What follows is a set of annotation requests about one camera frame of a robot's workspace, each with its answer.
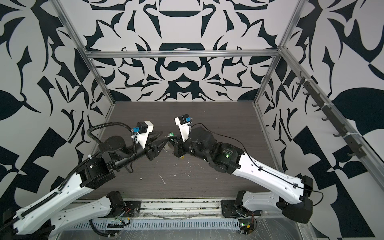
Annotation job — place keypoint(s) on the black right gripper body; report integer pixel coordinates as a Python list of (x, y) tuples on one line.
[(184, 147)]

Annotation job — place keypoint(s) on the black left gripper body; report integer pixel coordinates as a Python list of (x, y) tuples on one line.
[(148, 150)]

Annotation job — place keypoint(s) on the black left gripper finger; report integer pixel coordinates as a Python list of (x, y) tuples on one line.
[(162, 144), (154, 135)]

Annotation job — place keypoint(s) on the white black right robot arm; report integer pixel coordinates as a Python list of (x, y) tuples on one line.
[(287, 194)]

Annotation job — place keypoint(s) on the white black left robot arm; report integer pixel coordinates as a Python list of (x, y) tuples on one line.
[(49, 216)]

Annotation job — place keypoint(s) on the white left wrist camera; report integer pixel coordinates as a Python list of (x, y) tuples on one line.
[(141, 132)]

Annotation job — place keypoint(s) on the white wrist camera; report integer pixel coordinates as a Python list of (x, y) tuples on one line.
[(184, 124), (141, 132)]

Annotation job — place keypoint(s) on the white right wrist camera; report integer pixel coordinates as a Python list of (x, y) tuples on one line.
[(184, 124)]

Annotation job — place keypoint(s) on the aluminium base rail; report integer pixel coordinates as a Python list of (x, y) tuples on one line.
[(210, 207)]

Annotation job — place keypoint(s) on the white slotted cable duct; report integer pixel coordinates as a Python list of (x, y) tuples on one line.
[(175, 224)]

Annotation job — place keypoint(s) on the black wall hook rack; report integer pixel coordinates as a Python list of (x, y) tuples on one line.
[(333, 115)]

